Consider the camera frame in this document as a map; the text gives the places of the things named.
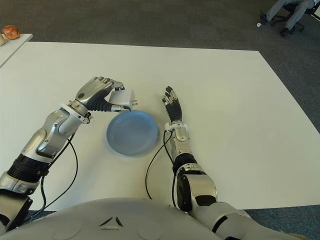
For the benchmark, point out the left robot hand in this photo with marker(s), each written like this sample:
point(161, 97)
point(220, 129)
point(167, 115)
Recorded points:
point(95, 93)

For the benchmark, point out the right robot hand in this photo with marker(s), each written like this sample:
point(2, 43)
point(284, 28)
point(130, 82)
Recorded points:
point(175, 111)

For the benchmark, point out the white charger with prongs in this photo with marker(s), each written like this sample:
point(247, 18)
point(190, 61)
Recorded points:
point(121, 98)

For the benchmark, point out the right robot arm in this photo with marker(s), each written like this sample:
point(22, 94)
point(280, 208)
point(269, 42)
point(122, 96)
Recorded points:
point(200, 187)

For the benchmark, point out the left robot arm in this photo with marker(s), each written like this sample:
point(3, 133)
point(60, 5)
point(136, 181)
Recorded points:
point(45, 140)

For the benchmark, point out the blue round plate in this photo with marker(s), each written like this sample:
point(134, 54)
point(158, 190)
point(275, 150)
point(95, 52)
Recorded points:
point(132, 133)

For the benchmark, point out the white side table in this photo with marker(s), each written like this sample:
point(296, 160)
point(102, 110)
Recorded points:
point(12, 47)

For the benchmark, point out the reddish brown round bread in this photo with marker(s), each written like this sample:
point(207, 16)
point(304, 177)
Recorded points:
point(10, 32)

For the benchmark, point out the grey robot torso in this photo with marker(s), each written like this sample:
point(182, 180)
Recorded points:
point(112, 220)

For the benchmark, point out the black office chair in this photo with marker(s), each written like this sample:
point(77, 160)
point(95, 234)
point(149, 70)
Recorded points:
point(280, 18)

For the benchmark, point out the seated person in grey trousers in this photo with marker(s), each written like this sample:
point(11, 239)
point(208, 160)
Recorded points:
point(295, 15)

